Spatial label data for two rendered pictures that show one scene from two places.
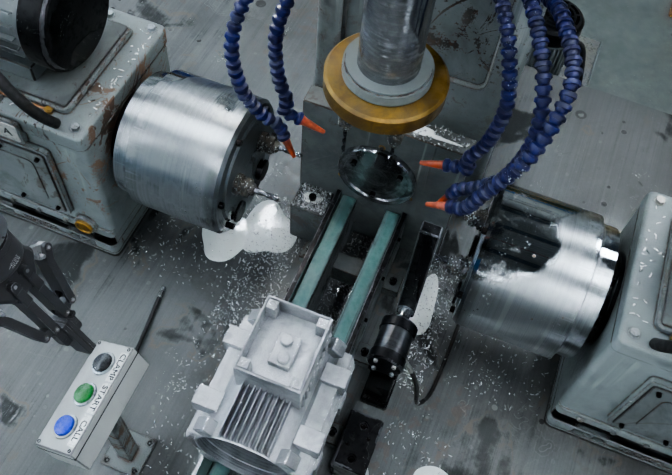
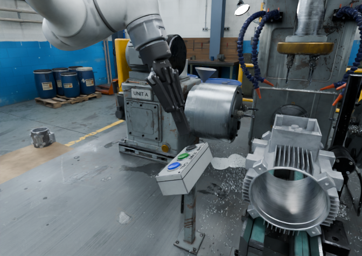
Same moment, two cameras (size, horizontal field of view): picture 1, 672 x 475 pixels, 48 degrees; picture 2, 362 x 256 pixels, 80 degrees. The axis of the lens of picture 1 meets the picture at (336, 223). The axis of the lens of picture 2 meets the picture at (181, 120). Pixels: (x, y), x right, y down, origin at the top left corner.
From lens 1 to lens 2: 0.84 m
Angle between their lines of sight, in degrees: 38
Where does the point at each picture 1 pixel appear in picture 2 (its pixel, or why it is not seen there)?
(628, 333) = not seen: outside the picture
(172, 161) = (211, 98)
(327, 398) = (326, 163)
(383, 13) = not seen: outside the picture
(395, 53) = (315, 15)
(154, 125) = (203, 89)
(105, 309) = not seen: hidden behind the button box
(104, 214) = (175, 138)
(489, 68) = (331, 70)
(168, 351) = (203, 197)
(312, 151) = (259, 116)
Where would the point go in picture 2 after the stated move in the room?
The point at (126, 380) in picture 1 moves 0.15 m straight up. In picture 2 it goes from (204, 156) to (207, 99)
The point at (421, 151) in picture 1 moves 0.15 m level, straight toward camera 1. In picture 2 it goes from (312, 99) to (321, 109)
